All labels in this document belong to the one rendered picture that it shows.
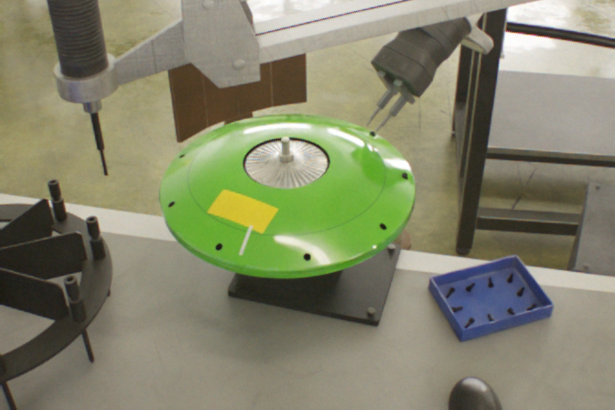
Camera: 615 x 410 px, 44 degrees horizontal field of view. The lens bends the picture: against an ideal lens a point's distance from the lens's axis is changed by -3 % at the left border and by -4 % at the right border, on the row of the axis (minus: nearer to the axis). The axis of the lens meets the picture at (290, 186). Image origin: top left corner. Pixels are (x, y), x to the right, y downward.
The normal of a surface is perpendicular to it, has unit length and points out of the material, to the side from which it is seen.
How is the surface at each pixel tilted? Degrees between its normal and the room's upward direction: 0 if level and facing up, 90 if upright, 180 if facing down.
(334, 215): 17
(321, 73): 0
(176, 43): 90
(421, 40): 43
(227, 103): 90
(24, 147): 0
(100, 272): 4
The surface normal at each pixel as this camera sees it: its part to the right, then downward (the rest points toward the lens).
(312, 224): 0.07, -0.54
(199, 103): 0.73, 0.40
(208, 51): 0.12, 0.60
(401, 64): -0.47, -0.42
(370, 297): -0.03, -0.79
